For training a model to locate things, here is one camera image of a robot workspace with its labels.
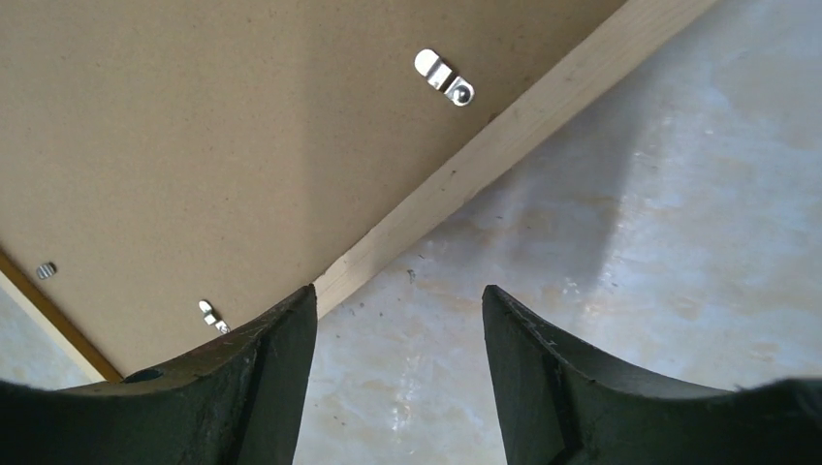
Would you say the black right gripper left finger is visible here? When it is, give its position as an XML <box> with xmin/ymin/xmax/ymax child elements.
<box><xmin>1</xmin><ymin>286</ymin><xmax>318</xmax><ymax>464</ymax></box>

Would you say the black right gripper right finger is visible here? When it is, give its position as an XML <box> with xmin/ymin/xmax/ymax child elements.
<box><xmin>482</xmin><ymin>286</ymin><xmax>821</xmax><ymax>464</ymax></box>

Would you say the wooden picture frame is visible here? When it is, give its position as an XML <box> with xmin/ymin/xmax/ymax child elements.
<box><xmin>1</xmin><ymin>1</ymin><xmax>711</xmax><ymax>381</ymax></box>

